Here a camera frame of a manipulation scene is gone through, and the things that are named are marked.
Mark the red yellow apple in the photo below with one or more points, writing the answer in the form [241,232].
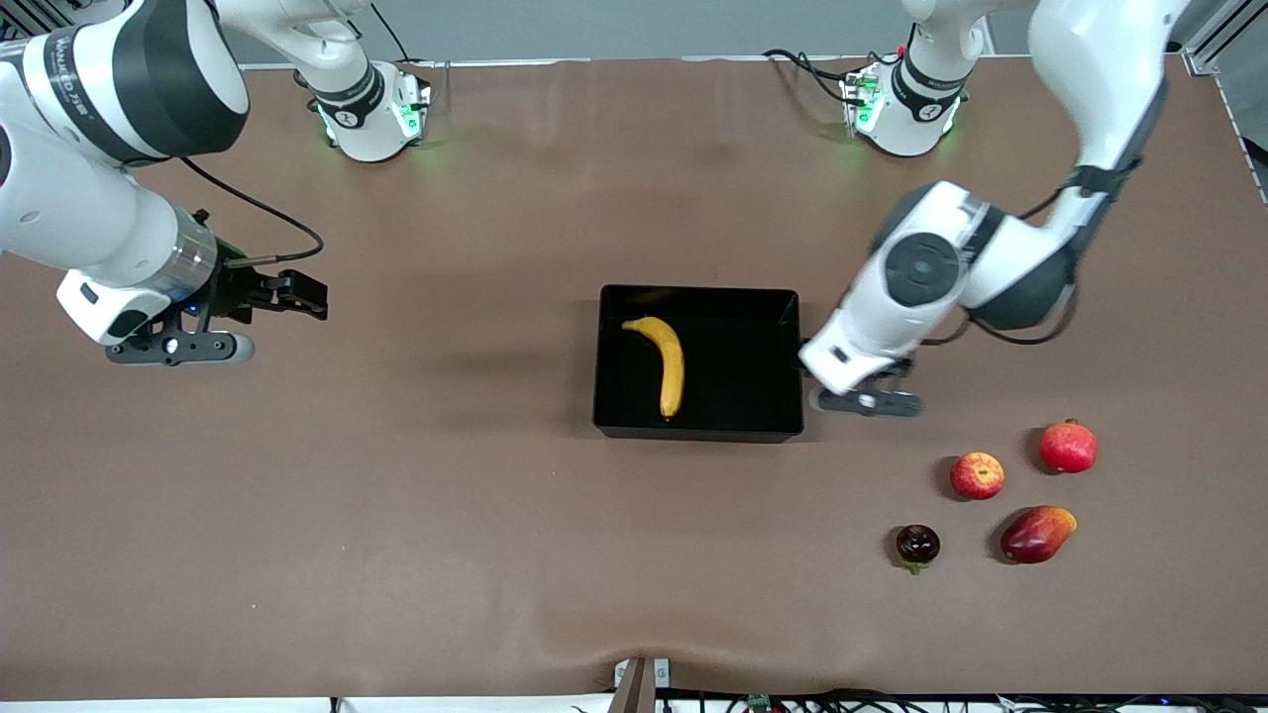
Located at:
[977,476]

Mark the aluminium frame profile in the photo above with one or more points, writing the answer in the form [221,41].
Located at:
[1228,35]

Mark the red pomegranate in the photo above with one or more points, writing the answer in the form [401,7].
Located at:
[1068,449]

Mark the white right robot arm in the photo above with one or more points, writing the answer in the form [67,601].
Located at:
[59,198]

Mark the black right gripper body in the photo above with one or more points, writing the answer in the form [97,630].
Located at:
[235,290]

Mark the red mango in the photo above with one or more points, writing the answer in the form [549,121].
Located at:
[1035,535]

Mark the dark purple mangosteen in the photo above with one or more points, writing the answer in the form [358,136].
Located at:
[918,543]

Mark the brown table mat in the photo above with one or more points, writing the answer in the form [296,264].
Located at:
[396,545]

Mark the black plastic box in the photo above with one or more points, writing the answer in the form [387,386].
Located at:
[743,396]

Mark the yellow banana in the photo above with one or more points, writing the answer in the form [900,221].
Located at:
[674,366]

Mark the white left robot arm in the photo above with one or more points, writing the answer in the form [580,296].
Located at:
[1090,59]

